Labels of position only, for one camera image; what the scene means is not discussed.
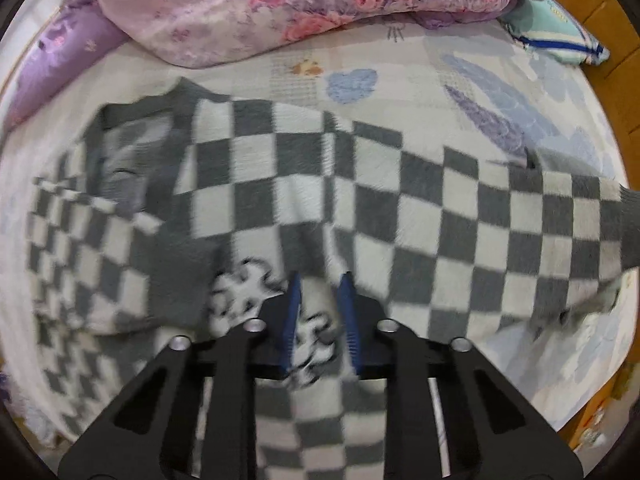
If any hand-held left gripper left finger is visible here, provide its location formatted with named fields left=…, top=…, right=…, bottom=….
left=57, top=272, right=305, bottom=480

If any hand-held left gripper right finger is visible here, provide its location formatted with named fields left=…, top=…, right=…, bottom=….
left=337, top=272, right=584, bottom=480

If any grey white checkered sweater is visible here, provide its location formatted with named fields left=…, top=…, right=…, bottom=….
left=27, top=77, right=640, bottom=480

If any pale printed bed sheet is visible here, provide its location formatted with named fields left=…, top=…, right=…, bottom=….
left=0, top=12, right=632, bottom=453

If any pink floral quilt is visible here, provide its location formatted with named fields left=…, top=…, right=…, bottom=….
left=94, top=0, right=514, bottom=69

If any purple printed blanket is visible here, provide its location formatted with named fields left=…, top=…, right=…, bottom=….
left=2, top=0, right=132, bottom=132

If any teal blue-striped pillow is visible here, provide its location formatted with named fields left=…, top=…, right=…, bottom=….
left=499, top=0, right=611, bottom=66

